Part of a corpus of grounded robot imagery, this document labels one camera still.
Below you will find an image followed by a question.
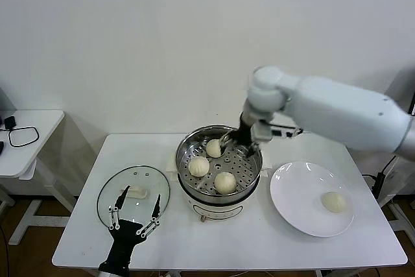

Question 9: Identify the white steamed baozi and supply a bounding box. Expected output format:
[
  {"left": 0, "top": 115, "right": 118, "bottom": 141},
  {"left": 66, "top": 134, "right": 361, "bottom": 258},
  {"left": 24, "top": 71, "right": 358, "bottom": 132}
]
[
  {"left": 214, "top": 171, "right": 237, "bottom": 195},
  {"left": 320, "top": 191, "right": 348, "bottom": 214},
  {"left": 206, "top": 139, "right": 224, "bottom": 158},
  {"left": 188, "top": 156, "right": 211, "bottom": 178}
]

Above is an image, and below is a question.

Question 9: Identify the black power adapter with cable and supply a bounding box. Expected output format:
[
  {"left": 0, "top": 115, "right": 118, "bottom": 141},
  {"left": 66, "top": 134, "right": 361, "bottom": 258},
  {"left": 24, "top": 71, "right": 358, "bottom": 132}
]
[{"left": 361, "top": 153, "right": 399, "bottom": 200}]

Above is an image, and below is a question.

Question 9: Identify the black cable loop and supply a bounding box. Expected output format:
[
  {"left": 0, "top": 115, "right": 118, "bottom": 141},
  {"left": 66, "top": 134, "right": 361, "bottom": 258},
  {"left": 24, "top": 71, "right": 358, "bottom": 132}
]
[{"left": 8, "top": 126, "right": 40, "bottom": 148}]

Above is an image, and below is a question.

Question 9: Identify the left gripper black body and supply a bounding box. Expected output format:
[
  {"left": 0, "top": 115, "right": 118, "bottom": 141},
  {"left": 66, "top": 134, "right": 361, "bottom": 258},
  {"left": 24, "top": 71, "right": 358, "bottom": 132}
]
[{"left": 97, "top": 219, "right": 146, "bottom": 272}]

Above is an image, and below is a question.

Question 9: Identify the white round plate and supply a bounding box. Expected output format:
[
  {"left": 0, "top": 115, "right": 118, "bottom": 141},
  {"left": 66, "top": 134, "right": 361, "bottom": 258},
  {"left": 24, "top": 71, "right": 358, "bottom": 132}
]
[{"left": 269, "top": 160, "right": 354, "bottom": 238}]

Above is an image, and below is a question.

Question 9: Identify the steel perforated steamer basket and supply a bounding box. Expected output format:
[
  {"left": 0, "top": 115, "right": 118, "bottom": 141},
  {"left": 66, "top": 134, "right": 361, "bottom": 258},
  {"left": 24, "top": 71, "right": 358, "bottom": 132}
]
[{"left": 175, "top": 124, "right": 263, "bottom": 200}]

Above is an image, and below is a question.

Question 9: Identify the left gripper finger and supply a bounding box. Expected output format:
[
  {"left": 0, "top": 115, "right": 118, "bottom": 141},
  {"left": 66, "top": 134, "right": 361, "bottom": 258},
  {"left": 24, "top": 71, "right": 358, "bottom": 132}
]
[
  {"left": 108, "top": 186, "right": 130, "bottom": 231},
  {"left": 136, "top": 194, "right": 162, "bottom": 238}
]

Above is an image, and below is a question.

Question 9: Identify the white electric cooker base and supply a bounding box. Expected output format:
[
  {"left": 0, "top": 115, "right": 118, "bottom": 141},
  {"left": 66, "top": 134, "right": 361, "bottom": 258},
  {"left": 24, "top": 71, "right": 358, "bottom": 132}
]
[{"left": 165, "top": 149, "right": 272, "bottom": 225}]

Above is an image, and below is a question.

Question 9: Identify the glass lid with white handle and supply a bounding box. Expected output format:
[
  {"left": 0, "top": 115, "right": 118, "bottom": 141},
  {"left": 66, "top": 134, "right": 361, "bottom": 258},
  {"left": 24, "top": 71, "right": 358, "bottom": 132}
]
[{"left": 96, "top": 165, "right": 171, "bottom": 228}]

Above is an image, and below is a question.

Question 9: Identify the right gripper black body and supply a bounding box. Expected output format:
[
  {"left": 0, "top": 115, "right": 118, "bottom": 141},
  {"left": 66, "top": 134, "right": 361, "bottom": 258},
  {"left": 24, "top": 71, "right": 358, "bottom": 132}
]
[{"left": 231, "top": 123, "right": 259, "bottom": 149}]

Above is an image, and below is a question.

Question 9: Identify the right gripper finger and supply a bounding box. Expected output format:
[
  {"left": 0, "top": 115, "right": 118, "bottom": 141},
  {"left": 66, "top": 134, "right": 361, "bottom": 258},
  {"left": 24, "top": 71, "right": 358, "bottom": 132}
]
[
  {"left": 245, "top": 142, "right": 259, "bottom": 159},
  {"left": 220, "top": 130, "right": 236, "bottom": 154}
]

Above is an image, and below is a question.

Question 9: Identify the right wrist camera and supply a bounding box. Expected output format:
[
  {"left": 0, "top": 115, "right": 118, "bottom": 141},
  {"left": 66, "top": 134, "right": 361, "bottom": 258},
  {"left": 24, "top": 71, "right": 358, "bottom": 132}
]
[{"left": 254, "top": 119, "right": 305, "bottom": 141}]

